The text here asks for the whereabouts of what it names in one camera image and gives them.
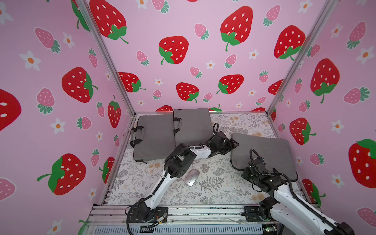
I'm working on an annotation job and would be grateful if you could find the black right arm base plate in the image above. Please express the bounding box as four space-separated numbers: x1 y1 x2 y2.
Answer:
241 206 272 222

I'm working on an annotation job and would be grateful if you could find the aluminium frame post right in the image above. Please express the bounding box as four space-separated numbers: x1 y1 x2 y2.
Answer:
266 0 338 118

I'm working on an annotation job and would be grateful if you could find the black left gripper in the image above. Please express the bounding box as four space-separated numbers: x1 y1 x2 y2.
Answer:
215 138 240 154

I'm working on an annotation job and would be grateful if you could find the silver computer mouse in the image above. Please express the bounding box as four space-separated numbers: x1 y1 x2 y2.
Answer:
185 169 200 187

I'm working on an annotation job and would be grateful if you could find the grey laptop bag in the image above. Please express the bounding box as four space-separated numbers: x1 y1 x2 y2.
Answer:
130 113 175 162
231 133 298 182
173 108 213 147

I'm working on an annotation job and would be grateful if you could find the aluminium frame post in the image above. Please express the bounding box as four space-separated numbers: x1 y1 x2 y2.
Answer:
266 0 338 118
76 0 135 116

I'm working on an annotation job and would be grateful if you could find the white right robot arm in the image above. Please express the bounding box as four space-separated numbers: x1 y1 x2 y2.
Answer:
241 149 354 235

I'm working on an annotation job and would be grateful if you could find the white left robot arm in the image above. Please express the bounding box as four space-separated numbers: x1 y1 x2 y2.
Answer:
125 123 239 225

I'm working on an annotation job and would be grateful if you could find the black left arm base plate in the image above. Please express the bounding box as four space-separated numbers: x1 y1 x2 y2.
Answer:
127 207 168 224

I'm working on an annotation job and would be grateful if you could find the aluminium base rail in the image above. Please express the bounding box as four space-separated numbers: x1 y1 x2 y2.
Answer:
82 205 296 235

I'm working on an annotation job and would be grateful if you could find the aluminium frame post left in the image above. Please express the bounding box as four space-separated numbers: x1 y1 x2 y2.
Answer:
76 0 135 116

